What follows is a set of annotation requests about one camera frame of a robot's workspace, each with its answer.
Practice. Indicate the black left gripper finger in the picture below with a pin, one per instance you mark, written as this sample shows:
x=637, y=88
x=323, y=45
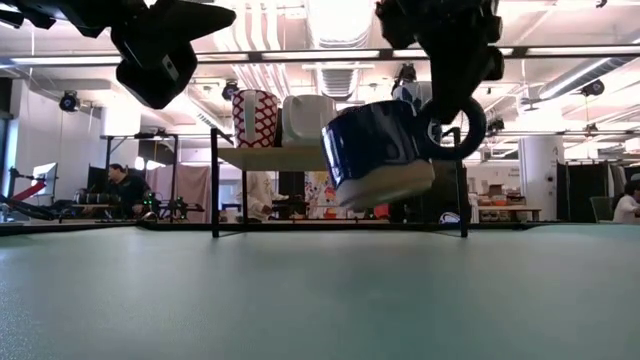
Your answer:
x=205, y=20

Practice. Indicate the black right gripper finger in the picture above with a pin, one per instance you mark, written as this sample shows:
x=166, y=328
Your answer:
x=461, y=85
x=441, y=85

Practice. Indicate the white mug blue pattern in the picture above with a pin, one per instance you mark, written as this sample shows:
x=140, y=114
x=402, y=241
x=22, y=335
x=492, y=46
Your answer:
x=406, y=95

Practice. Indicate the dark blue mug cream base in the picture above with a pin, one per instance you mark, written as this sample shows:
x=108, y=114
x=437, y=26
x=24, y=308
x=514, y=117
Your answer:
x=370, y=145

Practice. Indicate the red white patterned mug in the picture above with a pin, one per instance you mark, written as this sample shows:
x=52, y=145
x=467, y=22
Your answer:
x=262, y=120

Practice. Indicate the small white ceramic mug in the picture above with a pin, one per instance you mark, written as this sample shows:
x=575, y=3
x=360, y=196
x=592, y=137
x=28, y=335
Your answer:
x=315, y=122

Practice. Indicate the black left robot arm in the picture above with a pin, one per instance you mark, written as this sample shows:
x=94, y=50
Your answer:
x=75, y=12

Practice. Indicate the black ceiling spot lamp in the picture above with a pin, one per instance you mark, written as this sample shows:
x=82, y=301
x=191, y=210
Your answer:
x=230, y=91
x=593, y=88
x=69, y=101

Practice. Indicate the white round column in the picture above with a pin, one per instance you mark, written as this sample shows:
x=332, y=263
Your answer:
x=537, y=175

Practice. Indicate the person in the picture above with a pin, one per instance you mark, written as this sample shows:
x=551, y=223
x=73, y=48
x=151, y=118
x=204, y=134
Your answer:
x=127, y=192
x=260, y=195
x=627, y=207

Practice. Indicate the wooden background table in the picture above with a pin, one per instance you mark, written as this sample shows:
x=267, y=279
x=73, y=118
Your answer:
x=510, y=209

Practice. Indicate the wooden shelf riser black legs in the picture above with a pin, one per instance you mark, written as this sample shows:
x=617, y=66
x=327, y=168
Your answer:
x=270, y=159

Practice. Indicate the white background monitor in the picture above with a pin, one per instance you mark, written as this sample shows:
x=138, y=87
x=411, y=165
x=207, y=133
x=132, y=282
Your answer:
x=45, y=177

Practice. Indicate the black partition screen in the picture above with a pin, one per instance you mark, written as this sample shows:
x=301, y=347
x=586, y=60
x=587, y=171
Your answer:
x=580, y=190

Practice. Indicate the red bar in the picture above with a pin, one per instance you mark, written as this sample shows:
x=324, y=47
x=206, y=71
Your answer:
x=27, y=191

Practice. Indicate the grey chair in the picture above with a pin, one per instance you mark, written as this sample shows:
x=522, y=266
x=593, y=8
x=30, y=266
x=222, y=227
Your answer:
x=602, y=210

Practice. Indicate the green table mat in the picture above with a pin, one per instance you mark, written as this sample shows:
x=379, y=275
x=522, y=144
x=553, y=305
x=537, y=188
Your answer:
x=300, y=300

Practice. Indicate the black ceiling light rail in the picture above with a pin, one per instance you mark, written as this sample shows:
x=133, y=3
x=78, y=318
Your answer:
x=260, y=55

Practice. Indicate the black tall stand frame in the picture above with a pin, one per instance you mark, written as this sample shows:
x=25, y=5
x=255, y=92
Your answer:
x=107, y=165

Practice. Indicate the silver ceiling duct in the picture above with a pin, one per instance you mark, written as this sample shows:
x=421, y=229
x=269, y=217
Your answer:
x=575, y=80

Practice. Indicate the black metal table frame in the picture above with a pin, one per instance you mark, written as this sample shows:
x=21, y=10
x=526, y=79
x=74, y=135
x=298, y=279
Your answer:
x=100, y=227

